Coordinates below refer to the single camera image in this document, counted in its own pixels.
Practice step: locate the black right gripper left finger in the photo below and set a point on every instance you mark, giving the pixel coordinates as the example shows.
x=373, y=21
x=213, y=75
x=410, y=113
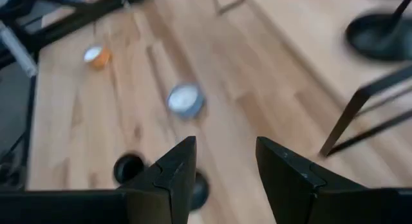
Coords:
x=167, y=195

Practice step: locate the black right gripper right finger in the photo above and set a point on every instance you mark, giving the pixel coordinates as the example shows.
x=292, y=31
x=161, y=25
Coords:
x=289, y=192

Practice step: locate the black metal candlestick holder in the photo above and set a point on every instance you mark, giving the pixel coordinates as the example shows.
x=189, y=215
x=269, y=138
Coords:
x=128, y=169
x=376, y=40

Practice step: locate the blue patterned candle bowl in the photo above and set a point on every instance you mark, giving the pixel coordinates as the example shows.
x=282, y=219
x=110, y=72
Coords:
x=185, y=100

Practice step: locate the orange patterned candle bowl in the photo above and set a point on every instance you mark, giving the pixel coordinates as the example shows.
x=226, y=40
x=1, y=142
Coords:
x=99, y=58

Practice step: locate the wooden shelf with black legs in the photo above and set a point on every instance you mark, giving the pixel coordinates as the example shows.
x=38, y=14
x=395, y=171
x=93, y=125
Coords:
x=322, y=24

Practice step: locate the silver aluminium bar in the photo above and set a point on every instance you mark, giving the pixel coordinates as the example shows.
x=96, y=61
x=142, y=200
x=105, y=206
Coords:
x=17, y=48

